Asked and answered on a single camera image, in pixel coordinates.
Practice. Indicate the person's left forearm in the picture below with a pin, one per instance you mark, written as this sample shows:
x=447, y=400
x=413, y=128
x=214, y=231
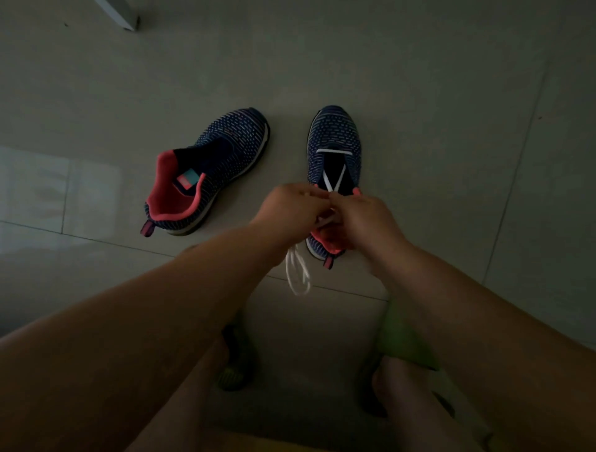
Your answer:
x=116, y=344

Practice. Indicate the white shoelace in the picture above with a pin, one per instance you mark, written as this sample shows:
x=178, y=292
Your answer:
x=291, y=272

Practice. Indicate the person's right forearm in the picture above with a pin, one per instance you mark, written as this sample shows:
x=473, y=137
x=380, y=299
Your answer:
x=503, y=344

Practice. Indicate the person's right hand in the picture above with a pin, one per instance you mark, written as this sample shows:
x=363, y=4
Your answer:
x=372, y=228

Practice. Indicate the person's right leg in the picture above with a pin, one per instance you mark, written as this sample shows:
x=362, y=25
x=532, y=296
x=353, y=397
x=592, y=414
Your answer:
x=409, y=405

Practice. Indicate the blue knit sneaker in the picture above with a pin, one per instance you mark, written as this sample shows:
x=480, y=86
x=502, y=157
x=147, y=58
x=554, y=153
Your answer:
x=333, y=125
x=233, y=135

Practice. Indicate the white metal shoe rack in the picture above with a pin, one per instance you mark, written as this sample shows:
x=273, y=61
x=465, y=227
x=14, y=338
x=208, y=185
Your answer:
x=121, y=14

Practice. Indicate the person's leg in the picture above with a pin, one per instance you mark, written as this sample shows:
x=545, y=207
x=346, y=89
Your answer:
x=177, y=410
x=409, y=405

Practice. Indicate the person's left leg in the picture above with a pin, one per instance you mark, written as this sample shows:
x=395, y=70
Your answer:
x=177, y=410

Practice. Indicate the green foam slipper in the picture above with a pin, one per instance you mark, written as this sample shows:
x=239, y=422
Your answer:
x=400, y=340
x=237, y=368

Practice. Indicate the person's left hand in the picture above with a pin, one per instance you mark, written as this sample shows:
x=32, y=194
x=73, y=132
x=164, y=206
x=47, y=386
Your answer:
x=291, y=214

